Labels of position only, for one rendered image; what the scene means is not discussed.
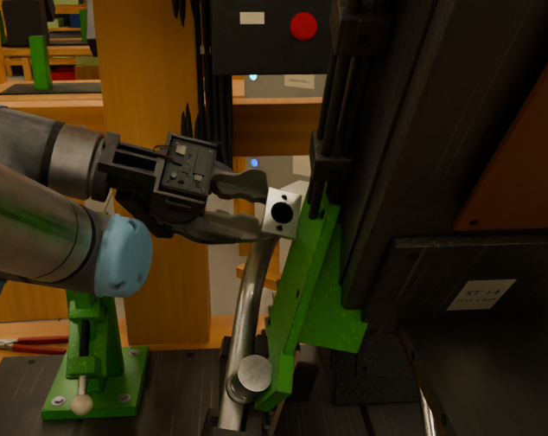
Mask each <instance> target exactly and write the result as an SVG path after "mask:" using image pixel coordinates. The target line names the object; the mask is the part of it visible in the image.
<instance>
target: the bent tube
mask: <svg viewBox="0 0 548 436"><path fill-rule="evenodd" d="M282 197H285V198H286V200H283V199H282ZM301 200H302V195H298V194H294V193H290V192H287V191H282V190H279V189H272V188H268V190H267V194H266V200H265V206H264V215H263V220H262V222H261V224H260V225H262V227H261V232H260V233H261V234H268V235H272V236H276V237H277V238H275V239H271V240H264V241H257V242H252V244H251V247H250V250H249V253H248V255H247V259H246V262H245V268H244V271H243V275H242V280H241V283H240V288H239V295H238V300H237V305H236V311H235V316H234V321H233V332H232V338H231V343H230V349H229V355H228V360H227V365H226V376H225V382H224V387H223V393H222V399H221V404H220V415H219V420H218V426H217V427H218V428H225V429H230V430H235V431H241V432H243V425H244V418H245V407H246V404H244V405H241V404H237V403H235V402H233V401H232V400H231V399H230V398H229V397H228V395H227V393H226V382H227V379H228V378H229V376H230V375H231V374H232V373H233V372H234V371H236V370H238V366H239V364H240V363H241V362H242V360H243V359H245V358H246V357H247V356H251V355H253V350H254V343H255V336H256V330H257V324H258V312H259V306H260V301H261V296H262V291H263V288H264V281H265V277H266V274H267V270H268V267H269V264H270V261H271V256H272V255H273V252H274V249H275V247H276V245H277V243H278V242H279V240H280V239H281V238H285V239H288V240H295V239H296V233H297V227H298V220H299V214H300V207H301ZM277 228H278V229H282V232H279V231H277Z"/></svg>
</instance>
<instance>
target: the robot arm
mask: <svg viewBox="0 0 548 436"><path fill-rule="evenodd" d="M181 139H182V140H181ZM183 140H186V141H189V142H192V143H189V142H186V141H183ZM193 143H195V144H193ZM200 144H202V145H200ZM203 145H205V146H203ZM216 146H217V144H212V143H208V142H206V141H202V140H199V139H195V138H189V137H186V136H182V135H179V134H175V133H172V132H169V133H168V136H167V140H166V144H165V145H156V146H155V147H154V149H153V150H152V149H148V148H144V147H141V146H137V145H134V144H128V143H125V142H121V141H120V134H117V133H113V132H109V131H108V132H107V133H106V135H105V136H104V134H103V133H102V132H100V131H94V130H91V129H87V127H86V126H85V125H79V126H77V125H70V124H67V123H64V122H60V121H58V120H54V119H48V118H44V117H41V116H37V115H34V114H30V113H26V112H21V111H17V110H14V109H10V108H8V107H7V106H4V105H0V294H1V292H2V290H3V286H4V285H5V284H7V282H8V280H11V281H16V282H22V283H27V284H34V285H45V286H51V287H55V288H61V289H66V290H70V291H76V292H84V293H89V294H94V295H96V296H97V297H100V298H102V297H103V296H109V297H116V298H127V297H129V296H131V295H133V294H135V293H136V292H137V291H138V290H139V289H140V288H141V287H142V285H143V283H144V281H145V280H146V278H147V276H148V274H149V271H150V264H151V261H152V252H153V247H152V239H151V236H150V232H151V233H152V234H153V235H155V237H156V238H167V239H171V238H173V236H174V234H180V235H182V236H183V237H185V238H187V239H189V240H191V241H194V242H197V243H201V244H207V245H216V244H235V243H246V242H257V241H264V240H271V239H275V238H277V237H276V236H272V235H268V234H261V233H260V232H261V227H262V225H259V222H258V218H256V217H254V216H252V215H248V214H244V213H239V214H236V215H230V213H228V212H226V211H224V210H221V209H217V210H215V211H206V212H205V209H204V208H205V207H206V204H207V198H208V193H209V190H210V188H211V186H210V185H212V187H213V189H214V191H215V193H216V195H217V196H218V197H219V198H220V199H224V200H232V199H234V198H242V199H245V200H247V201H248V202H250V203H254V202H260V203H263V204H264V205H265V200H266V194H267V190H268V188H271V187H270V186H268V185H267V177H266V173H265V172H264V171H263V170H261V169H256V168H250V169H248V170H245V171H243V172H241V173H236V172H235V171H233V170H232V169H230V168H229V167H228V166H226V165H225V164H223V163H221V162H218V161H216V157H217V151H216ZM155 148H160V151H155ZM110 188H112V189H116V190H117V192H116V195H115V200H116V201H117V202H118V203H119V204H120V205H121V206H123V207H124V208H125V209H126V210H127V211H128V212H129V213H130V214H131V215H133V216H134V217H135V218H136V219H133V218H129V217H123V216H121V215H120V214H113V215H106V214H101V213H98V212H95V211H93V210H91V209H89V208H87V207H85V206H83V205H81V204H79V203H77V202H75V201H73V200H71V199H69V198H67V197H66V196H68V197H72V198H76V199H80V200H83V201H85V200H87V199H89V198H90V197H91V198H92V200H94V201H98V202H105V200H106V198H107V196H108V194H109V191H110ZM272 189H273V188H272ZM204 216H205V217H204Z"/></svg>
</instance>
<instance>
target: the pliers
mask: <svg viewBox="0 0 548 436"><path fill-rule="evenodd" d="M48 343H68V336H51V337H19V338H17V339H0V349H11V350H13V351H17V352H26V353H35V354H43V355H65V354H66V352H67V350H66V349H63V348H55V347H46V346H37V345H29V344H48Z"/></svg>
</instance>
